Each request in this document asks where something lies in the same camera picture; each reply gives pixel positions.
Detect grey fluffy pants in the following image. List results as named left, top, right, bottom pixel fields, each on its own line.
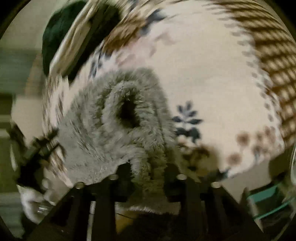
left=58, top=68, right=180, bottom=214

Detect teal drying rack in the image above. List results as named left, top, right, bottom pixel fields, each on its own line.
left=244, top=182, right=295, bottom=220

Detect floral cream bed blanket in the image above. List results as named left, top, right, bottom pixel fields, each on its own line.
left=43, top=1, right=295, bottom=185

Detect folded white towel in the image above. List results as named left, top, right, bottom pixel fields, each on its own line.
left=49, top=1, right=101, bottom=77

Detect folded dark green garment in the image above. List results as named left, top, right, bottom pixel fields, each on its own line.
left=42, top=1, right=121, bottom=82

